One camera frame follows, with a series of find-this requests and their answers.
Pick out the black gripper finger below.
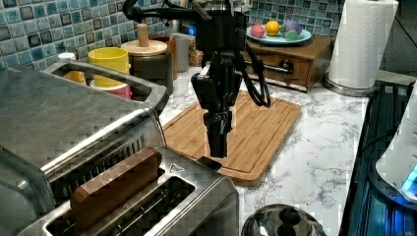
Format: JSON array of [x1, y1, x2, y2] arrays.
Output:
[[204, 112, 222, 157], [220, 111, 233, 157]]

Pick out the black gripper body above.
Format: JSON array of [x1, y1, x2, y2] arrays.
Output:
[[191, 50, 244, 122]]

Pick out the black toaster lever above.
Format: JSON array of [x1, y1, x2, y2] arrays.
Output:
[[198, 156, 222, 171]]

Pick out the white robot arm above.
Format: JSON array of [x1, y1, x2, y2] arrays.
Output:
[[242, 71, 416, 207]]

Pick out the silver two-slot toaster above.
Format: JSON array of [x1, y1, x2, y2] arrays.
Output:
[[18, 145, 239, 236]]

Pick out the stainless steel toaster oven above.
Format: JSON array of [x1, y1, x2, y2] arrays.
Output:
[[1, 61, 168, 236]]

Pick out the clear jar of cereal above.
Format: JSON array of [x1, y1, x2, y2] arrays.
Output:
[[188, 39, 204, 67]]

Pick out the bamboo cutting board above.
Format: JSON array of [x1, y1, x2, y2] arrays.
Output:
[[163, 91, 301, 187]]

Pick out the grey cup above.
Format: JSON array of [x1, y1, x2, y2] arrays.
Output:
[[172, 33, 190, 73]]

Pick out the pink toy strawberry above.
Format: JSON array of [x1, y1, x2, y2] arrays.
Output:
[[250, 24, 265, 38]]

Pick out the canister with wooden lid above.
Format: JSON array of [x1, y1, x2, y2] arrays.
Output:
[[121, 24, 173, 94]]

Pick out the yellow toy lemon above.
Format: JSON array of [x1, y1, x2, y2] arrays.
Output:
[[265, 21, 280, 36]]

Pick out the wooden drawer box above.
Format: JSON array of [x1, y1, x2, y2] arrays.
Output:
[[247, 35, 334, 92]]

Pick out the purple toy plum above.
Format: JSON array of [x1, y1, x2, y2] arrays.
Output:
[[281, 21, 303, 34]]

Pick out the yellow mug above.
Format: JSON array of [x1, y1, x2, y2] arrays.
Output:
[[88, 47, 130, 87]]

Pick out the light blue plate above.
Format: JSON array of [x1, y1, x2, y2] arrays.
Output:
[[246, 27, 312, 45]]

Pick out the stainless steel kettle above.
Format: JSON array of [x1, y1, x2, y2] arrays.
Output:
[[241, 204, 327, 236]]

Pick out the wooden toast slice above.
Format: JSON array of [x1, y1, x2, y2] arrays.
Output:
[[70, 147, 162, 235]]

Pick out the white capped bottle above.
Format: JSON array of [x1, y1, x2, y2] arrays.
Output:
[[57, 52, 88, 86]]

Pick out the white paper towel roll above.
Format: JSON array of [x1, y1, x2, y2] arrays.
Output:
[[323, 0, 398, 97]]

